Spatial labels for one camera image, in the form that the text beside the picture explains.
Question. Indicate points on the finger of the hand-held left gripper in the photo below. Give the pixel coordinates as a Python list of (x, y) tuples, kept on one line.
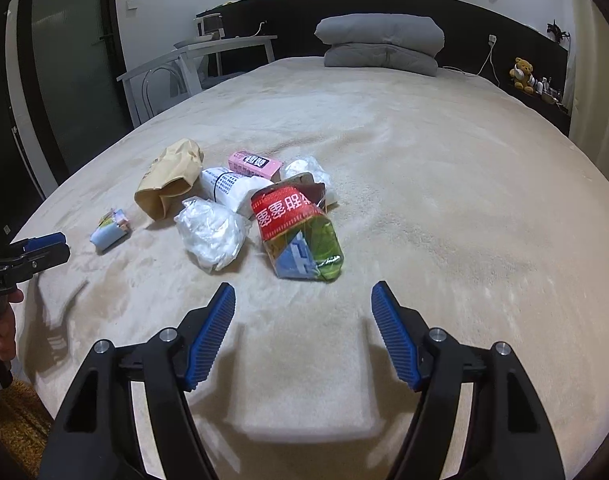
[(39, 258), (44, 241)]

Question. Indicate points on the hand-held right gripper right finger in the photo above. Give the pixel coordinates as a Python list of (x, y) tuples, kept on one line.
[(397, 340)]

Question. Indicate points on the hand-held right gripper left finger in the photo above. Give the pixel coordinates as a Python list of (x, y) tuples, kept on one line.
[(212, 340)]

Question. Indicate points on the small colourful packet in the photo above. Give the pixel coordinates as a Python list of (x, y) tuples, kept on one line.
[(109, 232)]

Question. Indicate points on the large white plastic bag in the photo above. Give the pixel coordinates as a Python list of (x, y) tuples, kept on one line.
[(212, 232)]

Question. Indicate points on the red green snack bag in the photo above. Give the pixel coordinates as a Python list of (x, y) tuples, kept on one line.
[(325, 245)]

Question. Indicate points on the brown paper bag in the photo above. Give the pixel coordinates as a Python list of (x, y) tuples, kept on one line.
[(169, 175)]

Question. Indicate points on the white packet with black band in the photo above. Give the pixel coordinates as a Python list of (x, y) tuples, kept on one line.
[(224, 187)]

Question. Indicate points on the pink carton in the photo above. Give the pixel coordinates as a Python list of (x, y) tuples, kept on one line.
[(254, 162)]

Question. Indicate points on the small white plastic bag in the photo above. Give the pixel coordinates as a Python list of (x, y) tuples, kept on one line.
[(309, 169)]

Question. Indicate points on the person's left hand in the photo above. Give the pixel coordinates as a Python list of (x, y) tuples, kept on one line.
[(5, 330)]

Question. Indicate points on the dark framed glass door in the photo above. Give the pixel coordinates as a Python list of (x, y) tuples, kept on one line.
[(74, 60)]

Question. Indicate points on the white metal chair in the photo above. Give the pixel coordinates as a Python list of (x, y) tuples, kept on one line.
[(157, 72)]

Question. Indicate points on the white table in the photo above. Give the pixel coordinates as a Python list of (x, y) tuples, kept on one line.
[(224, 42)]

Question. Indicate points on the small white appliance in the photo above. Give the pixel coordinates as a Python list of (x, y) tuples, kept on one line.
[(210, 25)]

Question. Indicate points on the group of small bottles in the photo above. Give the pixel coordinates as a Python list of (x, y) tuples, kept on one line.
[(548, 91)]

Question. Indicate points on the brown teddy bear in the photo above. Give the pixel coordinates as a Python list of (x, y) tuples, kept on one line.
[(522, 74)]

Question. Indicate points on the grey stacked pillows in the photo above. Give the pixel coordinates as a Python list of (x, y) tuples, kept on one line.
[(379, 37)]

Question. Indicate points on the black headboard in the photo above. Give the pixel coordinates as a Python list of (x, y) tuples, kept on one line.
[(284, 22)]

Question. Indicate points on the dark figurine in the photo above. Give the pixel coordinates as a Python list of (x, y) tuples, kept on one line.
[(556, 30)]

